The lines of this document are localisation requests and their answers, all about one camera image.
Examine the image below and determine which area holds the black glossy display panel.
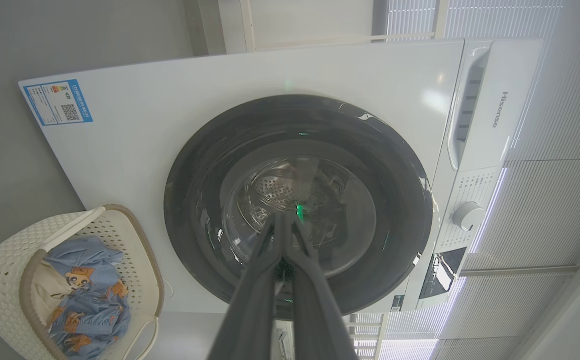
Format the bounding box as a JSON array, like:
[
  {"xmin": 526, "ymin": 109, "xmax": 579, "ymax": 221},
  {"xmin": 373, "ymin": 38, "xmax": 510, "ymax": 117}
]
[{"xmin": 419, "ymin": 246, "xmax": 467, "ymax": 300}]

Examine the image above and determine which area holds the blue energy label sticker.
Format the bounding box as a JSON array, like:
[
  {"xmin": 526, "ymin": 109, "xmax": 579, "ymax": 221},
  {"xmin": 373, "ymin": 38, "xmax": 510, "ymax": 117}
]
[{"xmin": 23, "ymin": 79, "xmax": 93, "ymax": 126}]

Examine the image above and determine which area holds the white washing machine dial knob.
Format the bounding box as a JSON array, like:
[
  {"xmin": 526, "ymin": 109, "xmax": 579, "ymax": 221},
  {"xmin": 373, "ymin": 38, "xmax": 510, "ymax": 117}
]
[{"xmin": 452, "ymin": 201, "xmax": 485, "ymax": 232}]

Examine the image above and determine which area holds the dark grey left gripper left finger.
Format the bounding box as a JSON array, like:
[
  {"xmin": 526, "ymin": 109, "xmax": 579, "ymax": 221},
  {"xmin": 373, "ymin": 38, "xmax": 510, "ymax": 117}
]
[{"xmin": 207, "ymin": 212, "xmax": 285, "ymax": 360}]

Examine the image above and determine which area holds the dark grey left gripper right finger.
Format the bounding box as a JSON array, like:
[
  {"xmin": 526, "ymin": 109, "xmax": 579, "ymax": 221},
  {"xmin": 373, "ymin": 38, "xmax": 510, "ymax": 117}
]
[{"xmin": 285, "ymin": 216, "xmax": 358, "ymax": 360}]

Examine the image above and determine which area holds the blue cartoon print garment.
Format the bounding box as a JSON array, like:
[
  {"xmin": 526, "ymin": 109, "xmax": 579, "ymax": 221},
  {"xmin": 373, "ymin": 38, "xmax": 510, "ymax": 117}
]
[{"xmin": 42, "ymin": 236, "xmax": 131, "ymax": 360}]

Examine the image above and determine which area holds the stainless steel washing machine drum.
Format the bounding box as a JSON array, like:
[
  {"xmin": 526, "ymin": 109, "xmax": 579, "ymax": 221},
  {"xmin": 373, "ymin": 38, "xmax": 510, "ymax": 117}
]
[{"xmin": 250, "ymin": 159, "xmax": 323, "ymax": 213}]

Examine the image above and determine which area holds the white detergent drawer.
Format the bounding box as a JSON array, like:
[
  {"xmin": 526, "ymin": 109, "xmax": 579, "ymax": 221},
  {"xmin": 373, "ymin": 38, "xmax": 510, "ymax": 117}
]
[{"xmin": 447, "ymin": 40, "xmax": 543, "ymax": 171}]

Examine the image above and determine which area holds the cream white garment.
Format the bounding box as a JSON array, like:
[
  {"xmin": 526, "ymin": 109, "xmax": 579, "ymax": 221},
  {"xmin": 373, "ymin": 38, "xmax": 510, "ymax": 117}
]
[{"xmin": 30, "ymin": 260, "xmax": 73, "ymax": 326}]

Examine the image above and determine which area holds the cream perforated laundry basket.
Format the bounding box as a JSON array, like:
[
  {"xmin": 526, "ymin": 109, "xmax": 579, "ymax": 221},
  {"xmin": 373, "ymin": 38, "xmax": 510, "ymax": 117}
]
[{"xmin": 0, "ymin": 204, "xmax": 164, "ymax": 360}]

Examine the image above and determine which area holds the round black glass washer door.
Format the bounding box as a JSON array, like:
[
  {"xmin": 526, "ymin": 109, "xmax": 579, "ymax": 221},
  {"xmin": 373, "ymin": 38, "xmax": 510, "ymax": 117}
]
[{"xmin": 164, "ymin": 94, "xmax": 433, "ymax": 321}]

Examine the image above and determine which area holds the white front-load washing machine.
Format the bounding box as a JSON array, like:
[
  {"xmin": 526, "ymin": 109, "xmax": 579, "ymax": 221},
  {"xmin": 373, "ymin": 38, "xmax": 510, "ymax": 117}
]
[{"xmin": 18, "ymin": 39, "xmax": 544, "ymax": 321}]

